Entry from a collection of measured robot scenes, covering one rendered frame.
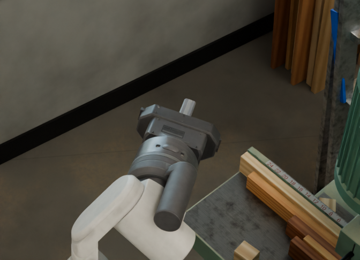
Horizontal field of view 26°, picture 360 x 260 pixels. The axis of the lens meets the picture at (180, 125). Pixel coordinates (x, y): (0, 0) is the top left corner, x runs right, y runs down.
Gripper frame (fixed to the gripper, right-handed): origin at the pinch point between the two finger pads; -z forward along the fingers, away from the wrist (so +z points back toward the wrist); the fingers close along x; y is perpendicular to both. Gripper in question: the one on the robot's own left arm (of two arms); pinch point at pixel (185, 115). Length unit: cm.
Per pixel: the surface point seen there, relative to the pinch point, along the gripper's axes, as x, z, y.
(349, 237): 32.8, -6.6, -18.8
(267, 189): 19.2, -25.3, -30.7
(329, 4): 30, -152, -53
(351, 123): 23.3, -1.2, 7.5
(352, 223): 32.9, -9.3, -17.9
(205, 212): 9.1, -20.6, -37.9
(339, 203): 37, -38, -39
